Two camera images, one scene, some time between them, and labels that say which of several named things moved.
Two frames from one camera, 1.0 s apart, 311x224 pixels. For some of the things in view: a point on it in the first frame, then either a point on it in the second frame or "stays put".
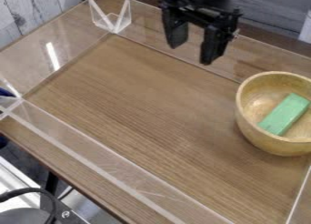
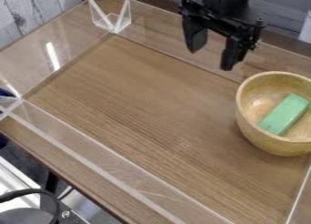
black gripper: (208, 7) -> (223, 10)
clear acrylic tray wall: (67, 153) stays put
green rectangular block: (284, 113) stays put
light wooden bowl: (260, 94) stays put
